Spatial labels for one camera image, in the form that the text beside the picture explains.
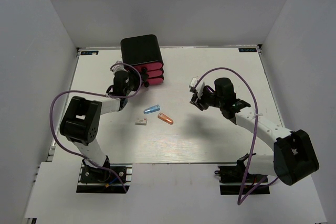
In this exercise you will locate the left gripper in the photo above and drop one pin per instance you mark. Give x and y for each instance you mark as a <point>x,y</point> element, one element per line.
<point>136,78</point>

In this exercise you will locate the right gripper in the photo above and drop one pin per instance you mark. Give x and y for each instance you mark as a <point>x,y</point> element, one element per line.
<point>200,104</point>

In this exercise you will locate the pink bottom drawer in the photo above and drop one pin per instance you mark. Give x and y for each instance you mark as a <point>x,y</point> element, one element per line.
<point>153,81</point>

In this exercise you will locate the pink drawer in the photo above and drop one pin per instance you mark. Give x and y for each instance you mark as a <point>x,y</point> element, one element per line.
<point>150,66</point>
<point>153,81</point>
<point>154,73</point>

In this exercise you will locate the pink top drawer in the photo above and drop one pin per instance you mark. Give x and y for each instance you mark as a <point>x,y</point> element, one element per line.
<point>150,66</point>

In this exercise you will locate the black drawer cabinet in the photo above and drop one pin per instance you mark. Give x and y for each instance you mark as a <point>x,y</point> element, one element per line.
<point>141,49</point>

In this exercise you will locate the short blue correction tape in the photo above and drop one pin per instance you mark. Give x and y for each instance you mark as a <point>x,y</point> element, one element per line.
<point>151,109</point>

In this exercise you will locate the short orange correction tape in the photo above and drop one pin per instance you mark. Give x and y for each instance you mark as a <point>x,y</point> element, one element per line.
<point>165,118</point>

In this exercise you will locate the white staples box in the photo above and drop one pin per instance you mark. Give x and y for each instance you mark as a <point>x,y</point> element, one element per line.
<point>141,121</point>

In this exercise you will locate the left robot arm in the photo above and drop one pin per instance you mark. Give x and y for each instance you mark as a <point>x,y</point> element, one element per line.
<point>81,120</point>

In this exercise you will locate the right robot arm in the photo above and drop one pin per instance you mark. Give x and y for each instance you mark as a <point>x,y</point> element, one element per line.
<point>293,156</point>

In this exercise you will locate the left blue table label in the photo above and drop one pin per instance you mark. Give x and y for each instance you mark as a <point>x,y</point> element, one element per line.
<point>89,53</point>

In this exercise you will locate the blue table label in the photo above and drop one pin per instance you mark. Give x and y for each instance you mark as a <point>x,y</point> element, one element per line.
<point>89,53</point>
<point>247,50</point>

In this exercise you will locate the right blue table label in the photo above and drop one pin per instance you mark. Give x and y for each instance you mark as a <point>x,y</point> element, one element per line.
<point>247,50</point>

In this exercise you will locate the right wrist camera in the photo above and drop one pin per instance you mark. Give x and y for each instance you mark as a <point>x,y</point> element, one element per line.
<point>199,86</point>

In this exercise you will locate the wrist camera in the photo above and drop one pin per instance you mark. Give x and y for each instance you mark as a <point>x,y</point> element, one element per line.
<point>199,86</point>
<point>118,66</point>

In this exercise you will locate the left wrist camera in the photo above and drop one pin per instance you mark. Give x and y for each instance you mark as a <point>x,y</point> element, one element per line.
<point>118,66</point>

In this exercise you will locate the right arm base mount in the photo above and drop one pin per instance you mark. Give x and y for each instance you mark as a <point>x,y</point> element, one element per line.
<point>236,182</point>

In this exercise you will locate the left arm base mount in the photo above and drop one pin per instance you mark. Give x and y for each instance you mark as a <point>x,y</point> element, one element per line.
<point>94,181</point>

